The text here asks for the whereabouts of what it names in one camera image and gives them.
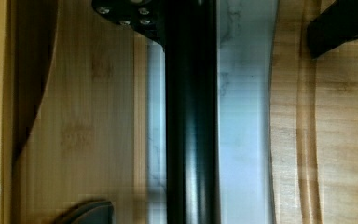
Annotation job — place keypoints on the bamboo wooden drawer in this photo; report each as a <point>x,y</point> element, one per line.
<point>72,113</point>

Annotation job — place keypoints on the bamboo cutting board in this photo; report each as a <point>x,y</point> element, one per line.
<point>313,123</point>

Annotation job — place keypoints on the dark grey handle bracket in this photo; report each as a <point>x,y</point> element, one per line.
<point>96,212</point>

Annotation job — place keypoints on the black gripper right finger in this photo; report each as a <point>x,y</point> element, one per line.
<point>337,25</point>

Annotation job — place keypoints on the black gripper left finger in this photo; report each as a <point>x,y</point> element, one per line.
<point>143,16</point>

